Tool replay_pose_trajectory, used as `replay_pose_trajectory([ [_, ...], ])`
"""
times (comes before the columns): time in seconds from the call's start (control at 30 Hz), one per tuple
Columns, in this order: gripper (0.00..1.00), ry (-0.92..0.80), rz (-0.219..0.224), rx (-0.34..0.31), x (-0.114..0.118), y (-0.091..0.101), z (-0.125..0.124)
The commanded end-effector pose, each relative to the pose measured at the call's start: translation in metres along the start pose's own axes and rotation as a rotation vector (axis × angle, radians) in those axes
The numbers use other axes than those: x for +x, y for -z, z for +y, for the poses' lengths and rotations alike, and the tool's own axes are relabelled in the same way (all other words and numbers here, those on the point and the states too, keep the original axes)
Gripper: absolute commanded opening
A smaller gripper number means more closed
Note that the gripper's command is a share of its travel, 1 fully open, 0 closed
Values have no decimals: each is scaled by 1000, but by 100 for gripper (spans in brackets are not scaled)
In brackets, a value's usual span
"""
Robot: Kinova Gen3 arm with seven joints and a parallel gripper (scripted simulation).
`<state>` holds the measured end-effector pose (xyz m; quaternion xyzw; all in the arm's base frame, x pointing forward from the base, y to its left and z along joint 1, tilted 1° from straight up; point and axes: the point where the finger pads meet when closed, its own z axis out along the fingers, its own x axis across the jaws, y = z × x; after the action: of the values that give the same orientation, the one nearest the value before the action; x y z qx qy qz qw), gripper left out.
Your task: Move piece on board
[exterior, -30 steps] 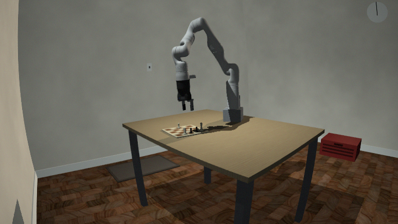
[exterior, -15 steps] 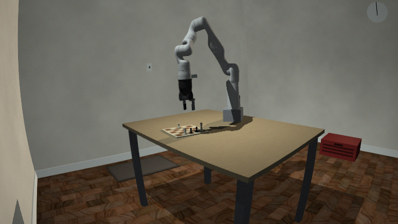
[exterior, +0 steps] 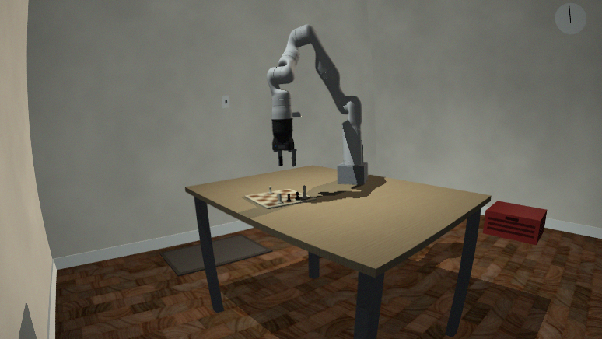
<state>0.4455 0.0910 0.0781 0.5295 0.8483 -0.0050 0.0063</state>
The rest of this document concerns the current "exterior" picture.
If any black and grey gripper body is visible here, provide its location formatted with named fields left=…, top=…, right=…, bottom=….
left=271, top=105, right=301, bottom=151

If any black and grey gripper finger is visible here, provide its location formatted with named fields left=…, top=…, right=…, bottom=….
left=273, top=150, right=283, bottom=166
left=289, top=149, right=297, bottom=166

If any brown and cream chessboard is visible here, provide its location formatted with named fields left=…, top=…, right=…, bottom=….
left=244, top=189, right=316, bottom=209

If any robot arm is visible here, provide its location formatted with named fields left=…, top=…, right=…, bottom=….
left=267, top=24, right=363, bottom=166

